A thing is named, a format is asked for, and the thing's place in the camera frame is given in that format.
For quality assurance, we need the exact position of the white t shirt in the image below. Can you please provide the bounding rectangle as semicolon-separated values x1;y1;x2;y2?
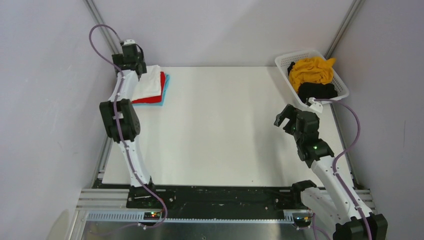
132;65;162;100

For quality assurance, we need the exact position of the right aluminium frame post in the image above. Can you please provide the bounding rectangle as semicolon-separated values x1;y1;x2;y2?
324;0;366;59

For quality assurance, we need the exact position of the folded cyan t shirt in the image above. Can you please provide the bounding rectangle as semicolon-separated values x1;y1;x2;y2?
132;71;170;106

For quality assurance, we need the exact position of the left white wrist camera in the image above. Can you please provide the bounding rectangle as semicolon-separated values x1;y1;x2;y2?
120;39;136;46

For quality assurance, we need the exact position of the small electronics board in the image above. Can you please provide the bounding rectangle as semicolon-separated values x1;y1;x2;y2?
293;216;313;229
143;211;162;221

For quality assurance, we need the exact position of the left aluminium frame post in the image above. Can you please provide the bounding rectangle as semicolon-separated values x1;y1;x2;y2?
82;0;122;55

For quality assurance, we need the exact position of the folded red t shirt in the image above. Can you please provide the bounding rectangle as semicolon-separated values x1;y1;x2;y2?
131;70;169;106

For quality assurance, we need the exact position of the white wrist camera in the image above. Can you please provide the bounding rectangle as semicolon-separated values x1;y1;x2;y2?
306;97;324;114
120;39;136;46

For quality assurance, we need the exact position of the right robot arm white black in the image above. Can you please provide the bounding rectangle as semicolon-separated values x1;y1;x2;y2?
274;104;389;240

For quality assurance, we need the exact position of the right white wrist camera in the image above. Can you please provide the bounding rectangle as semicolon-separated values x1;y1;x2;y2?
306;97;324;114

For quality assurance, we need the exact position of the crumpled yellow t shirt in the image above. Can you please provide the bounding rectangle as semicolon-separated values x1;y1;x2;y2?
287;56;337;93

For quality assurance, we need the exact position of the right small electronics board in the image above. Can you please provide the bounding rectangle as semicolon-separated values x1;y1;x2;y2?
293;216;313;229

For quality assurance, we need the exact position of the grey slotted cable duct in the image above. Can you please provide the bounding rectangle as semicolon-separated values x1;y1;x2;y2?
86;210;306;224

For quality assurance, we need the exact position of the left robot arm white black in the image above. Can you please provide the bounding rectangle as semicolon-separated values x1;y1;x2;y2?
99;41;158;208

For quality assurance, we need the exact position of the crumpled black t shirt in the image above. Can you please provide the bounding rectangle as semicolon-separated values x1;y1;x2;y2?
287;62;338;103

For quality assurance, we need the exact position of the left small electronics board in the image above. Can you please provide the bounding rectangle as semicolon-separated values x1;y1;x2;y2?
143;211;162;221

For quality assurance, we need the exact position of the aluminium frame post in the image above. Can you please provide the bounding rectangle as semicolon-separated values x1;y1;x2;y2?
324;0;366;59
82;0;122;55

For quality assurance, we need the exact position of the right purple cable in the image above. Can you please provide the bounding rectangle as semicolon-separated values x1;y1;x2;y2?
308;98;374;240

